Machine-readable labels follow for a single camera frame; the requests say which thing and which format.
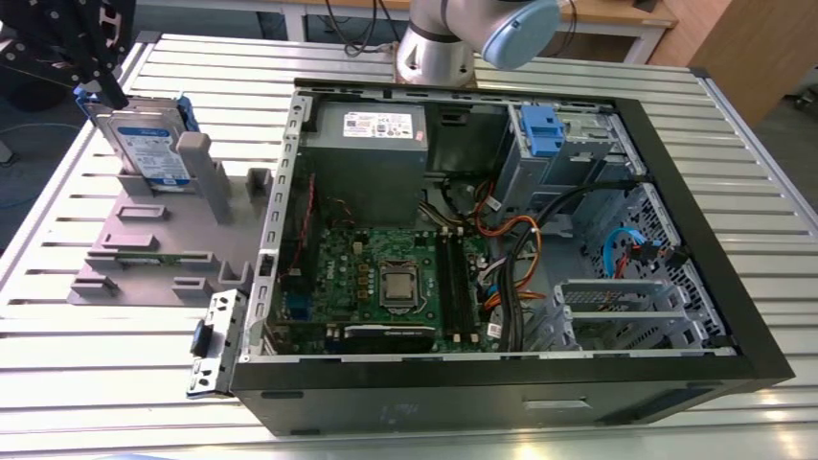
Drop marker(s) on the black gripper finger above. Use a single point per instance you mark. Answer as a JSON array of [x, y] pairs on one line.
[[118, 29], [39, 62]]

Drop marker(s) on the hard disk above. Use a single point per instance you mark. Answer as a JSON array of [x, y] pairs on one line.
[[150, 153]]

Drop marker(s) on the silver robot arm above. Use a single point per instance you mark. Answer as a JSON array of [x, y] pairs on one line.
[[434, 52]]

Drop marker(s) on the metal disk bay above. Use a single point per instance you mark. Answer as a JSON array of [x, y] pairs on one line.
[[614, 316]]

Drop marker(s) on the grey parts rack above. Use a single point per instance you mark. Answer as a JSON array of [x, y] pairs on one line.
[[166, 239]]

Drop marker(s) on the green RAM stick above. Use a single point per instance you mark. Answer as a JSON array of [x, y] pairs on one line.
[[170, 259]]

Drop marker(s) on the grey power supply unit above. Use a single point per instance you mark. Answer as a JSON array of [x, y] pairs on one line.
[[365, 182]]

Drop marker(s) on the green motherboard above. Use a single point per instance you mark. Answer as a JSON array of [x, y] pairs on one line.
[[349, 282]]

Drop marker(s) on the CPU socket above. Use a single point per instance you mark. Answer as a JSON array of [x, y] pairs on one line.
[[381, 287]]

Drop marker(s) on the blue drive latch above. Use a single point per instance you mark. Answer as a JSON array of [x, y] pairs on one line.
[[540, 129]]

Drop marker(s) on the silver CPU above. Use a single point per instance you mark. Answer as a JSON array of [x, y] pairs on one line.
[[399, 286]]

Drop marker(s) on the black RAM slot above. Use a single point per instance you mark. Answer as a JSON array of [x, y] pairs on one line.
[[466, 287], [448, 287]]

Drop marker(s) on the metal optical drive cage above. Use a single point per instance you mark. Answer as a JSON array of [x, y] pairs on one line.
[[562, 167]]

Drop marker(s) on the black graphics card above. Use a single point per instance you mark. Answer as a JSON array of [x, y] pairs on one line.
[[390, 335]]

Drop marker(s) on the black PC case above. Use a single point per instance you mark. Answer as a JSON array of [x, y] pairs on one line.
[[448, 397]]

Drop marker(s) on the wooden cabinet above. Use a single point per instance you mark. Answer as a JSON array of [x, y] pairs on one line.
[[754, 48]]

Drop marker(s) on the metal expansion slot bracket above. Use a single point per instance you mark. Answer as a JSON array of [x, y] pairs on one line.
[[221, 335]]

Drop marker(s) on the wooden desk with white frame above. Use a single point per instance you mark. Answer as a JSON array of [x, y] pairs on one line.
[[614, 14]]

